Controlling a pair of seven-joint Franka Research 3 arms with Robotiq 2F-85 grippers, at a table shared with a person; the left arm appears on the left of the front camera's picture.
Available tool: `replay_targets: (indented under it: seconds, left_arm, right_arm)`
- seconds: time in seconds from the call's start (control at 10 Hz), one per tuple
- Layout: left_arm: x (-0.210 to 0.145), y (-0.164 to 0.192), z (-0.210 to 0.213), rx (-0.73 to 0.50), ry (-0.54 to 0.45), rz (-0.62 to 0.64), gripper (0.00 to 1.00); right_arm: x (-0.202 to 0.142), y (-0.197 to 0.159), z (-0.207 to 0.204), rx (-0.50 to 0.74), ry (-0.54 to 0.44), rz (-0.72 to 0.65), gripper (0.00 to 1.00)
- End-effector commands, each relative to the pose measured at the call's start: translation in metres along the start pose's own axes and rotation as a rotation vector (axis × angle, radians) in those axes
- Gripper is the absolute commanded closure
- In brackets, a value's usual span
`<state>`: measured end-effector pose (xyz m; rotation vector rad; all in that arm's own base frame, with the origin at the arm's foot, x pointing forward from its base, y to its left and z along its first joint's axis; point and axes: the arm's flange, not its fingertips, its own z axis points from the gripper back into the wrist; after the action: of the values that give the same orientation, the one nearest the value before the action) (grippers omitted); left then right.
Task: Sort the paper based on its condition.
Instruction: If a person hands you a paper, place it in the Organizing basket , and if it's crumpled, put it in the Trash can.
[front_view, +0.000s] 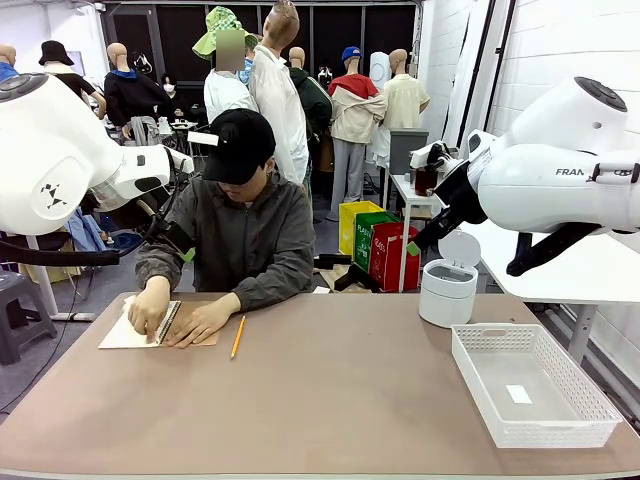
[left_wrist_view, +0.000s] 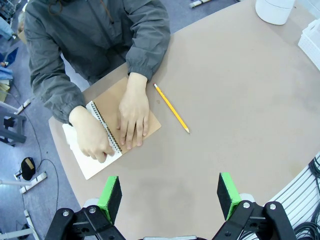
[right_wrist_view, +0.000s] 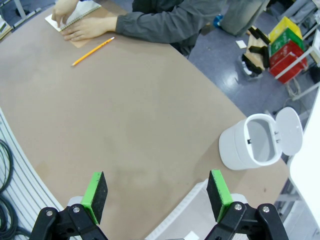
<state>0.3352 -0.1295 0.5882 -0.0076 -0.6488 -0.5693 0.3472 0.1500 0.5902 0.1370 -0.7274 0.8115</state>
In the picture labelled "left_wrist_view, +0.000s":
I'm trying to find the white table foot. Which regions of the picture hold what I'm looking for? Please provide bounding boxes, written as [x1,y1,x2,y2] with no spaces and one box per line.
[14,98,33,116]
[189,0,211,9]
[19,171,48,195]

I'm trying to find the person's left hand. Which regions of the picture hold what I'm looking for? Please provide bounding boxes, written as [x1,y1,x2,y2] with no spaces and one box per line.
[117,87,151,151]

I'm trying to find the white notebook paper sheet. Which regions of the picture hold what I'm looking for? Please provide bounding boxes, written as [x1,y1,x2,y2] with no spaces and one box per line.
[61,101,123,161]

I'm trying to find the white lidded trash bin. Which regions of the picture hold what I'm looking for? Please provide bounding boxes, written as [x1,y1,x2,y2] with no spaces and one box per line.
[254,0,296,26]

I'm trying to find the black pouch with tan patch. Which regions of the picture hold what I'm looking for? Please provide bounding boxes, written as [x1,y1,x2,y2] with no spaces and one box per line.
[19,156,37,181]

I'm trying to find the person's right hand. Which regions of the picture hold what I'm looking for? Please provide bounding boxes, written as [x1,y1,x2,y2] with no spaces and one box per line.
[68,105,116,165]

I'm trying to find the white perforated plastic basket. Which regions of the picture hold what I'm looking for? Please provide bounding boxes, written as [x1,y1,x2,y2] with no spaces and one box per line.
[297,18,320,66]

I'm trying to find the white slatted rail frame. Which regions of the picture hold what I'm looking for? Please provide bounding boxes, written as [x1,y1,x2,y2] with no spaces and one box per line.
[268,152,320,227]

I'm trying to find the thin black floor cable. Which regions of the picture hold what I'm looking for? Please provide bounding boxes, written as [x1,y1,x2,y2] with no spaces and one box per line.
[7,89,60,208]

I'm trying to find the brown spiral notebook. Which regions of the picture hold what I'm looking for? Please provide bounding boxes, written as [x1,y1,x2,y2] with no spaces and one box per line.
[61,76,162,181]

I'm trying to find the person in grey jacket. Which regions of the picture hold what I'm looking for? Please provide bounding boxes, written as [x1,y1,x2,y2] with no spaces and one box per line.
[23,0,171,85]

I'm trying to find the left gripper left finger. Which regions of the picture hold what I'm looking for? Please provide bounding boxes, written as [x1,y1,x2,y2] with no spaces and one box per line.
[44,175,128,240]

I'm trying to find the person's right forearm grey sleeve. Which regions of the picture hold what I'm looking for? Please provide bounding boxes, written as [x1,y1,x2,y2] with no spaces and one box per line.
[29,57,87,125]

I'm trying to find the blue garment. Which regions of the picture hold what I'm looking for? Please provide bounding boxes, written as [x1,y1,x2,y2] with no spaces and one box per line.
[0,14,15,42]

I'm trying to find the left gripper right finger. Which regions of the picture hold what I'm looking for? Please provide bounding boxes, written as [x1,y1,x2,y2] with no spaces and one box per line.
[212,172,298,240]

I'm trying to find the grey plastic stool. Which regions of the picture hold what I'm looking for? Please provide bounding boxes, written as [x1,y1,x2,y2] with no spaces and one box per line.
[0,101,28,147]

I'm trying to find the person's left forearm grey sleeve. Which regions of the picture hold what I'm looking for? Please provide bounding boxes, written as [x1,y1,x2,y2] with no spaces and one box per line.
[124,32,172,91]

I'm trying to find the yellow pencil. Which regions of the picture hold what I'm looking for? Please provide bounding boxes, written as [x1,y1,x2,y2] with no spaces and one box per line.
[153,83,191,135]

